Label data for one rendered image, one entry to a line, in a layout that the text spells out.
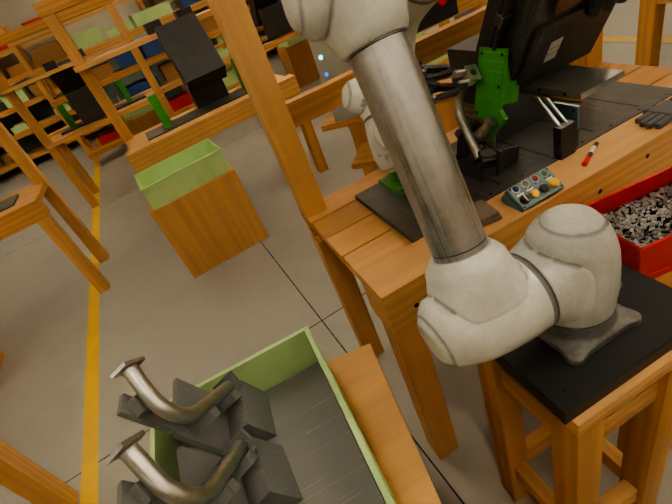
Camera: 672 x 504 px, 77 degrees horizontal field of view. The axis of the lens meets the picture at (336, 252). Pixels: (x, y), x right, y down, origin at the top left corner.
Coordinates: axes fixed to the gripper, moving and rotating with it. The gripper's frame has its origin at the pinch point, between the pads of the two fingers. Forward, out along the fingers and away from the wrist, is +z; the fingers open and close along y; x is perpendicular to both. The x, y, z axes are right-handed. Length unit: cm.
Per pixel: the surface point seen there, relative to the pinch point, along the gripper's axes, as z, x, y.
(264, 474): -91, -7, -83
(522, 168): 13.3, 8.4, -31.0
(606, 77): 26.5, -19.8, -20.4
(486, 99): 4.4, 0.1, -8.7
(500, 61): 4.4, -11.0, -3.9
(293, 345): -76, 8, -61
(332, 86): -31.0, 25.7, 22.5
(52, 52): -207, 484, 477
